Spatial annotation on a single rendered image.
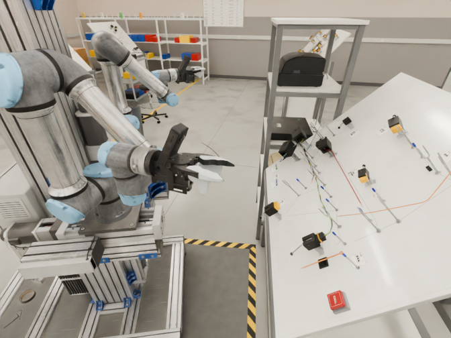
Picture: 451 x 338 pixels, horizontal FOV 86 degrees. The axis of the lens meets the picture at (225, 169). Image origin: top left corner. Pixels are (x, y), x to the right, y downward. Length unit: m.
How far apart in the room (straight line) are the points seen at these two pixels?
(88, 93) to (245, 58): 7.73
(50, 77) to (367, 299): 1.13
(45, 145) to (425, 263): 1.16
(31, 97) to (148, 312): 1.52
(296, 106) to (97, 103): 3.54
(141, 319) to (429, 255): 1.61
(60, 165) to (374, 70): 8.43
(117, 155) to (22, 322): 1.74
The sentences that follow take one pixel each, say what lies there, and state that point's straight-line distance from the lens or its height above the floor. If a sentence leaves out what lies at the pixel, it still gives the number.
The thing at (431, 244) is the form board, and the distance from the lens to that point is 0.99.
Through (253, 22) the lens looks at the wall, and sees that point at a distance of 8.32.
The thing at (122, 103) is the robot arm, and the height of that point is 1.45.
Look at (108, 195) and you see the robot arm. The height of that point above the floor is 1.29.
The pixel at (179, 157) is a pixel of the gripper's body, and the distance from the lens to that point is 0.61.
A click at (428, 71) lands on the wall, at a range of 9.22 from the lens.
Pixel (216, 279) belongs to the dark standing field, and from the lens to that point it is 2.23.
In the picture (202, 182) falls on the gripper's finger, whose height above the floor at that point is 1.56.
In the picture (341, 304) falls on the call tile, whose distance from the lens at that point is 0.96.
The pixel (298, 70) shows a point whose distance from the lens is 1.77.
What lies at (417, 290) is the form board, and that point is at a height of 1.23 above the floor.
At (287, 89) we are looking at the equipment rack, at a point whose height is 1.45.
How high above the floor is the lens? 1.89
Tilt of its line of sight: 33 degrees down
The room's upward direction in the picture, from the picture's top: straight up
